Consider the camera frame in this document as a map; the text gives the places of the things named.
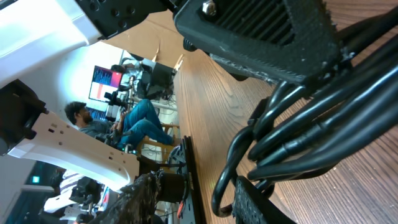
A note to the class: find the computer monitor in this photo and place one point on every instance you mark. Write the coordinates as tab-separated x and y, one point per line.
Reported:
104	81

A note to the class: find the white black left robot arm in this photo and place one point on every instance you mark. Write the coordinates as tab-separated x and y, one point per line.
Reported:
33	32

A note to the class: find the seated person in jeans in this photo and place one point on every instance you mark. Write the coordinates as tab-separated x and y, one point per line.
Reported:
140	122

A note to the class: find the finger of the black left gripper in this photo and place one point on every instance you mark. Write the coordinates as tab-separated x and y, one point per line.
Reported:
290	40

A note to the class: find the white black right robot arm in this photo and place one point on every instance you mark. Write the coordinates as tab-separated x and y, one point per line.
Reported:
30	131

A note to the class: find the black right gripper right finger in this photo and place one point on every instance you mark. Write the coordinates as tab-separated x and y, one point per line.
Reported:
249	207

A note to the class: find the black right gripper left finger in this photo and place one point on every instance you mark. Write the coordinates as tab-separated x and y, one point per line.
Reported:
136	204

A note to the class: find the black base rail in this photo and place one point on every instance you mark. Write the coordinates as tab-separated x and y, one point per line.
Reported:
193	211

